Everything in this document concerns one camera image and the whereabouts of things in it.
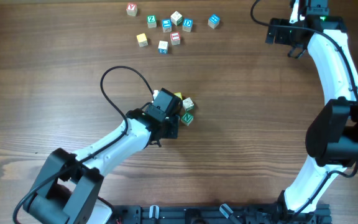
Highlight green N letter block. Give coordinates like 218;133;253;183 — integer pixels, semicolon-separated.
181;113;194;126

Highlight yellow O letter block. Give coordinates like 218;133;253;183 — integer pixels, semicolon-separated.
174;92;183;100

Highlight green J letter block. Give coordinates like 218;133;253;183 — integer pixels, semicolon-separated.
182;98;195;111

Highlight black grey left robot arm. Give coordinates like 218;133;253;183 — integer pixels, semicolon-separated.
21;88;182;223

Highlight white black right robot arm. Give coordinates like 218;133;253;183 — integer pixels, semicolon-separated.
266;1;358;215

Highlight blue 2 number block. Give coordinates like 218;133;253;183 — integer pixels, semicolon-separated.
158;40;168;54

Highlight red E letter block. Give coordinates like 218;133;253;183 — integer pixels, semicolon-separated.
170;32;181;45

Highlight yellow top block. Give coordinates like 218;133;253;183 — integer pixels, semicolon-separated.
136;33;148;47

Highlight blue symbol block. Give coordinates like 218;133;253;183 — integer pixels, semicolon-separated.
208;14;220;29

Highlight blue L letter block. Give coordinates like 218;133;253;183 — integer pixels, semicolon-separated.
162;19;172;32

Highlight blue D letter block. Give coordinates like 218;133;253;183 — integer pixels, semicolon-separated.
182;18;193;32

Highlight green Z letter block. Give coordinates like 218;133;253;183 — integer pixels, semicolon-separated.
147;15;157;28

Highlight plain top green-sided block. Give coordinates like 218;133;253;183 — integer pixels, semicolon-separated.
170;11;183;26

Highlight red Y letter block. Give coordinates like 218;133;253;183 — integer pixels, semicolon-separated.
126;2;138;17

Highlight black left camera cable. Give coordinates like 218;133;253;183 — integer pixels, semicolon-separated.
12;65;155;224

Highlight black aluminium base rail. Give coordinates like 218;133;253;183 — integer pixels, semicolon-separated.
107;203;333;224

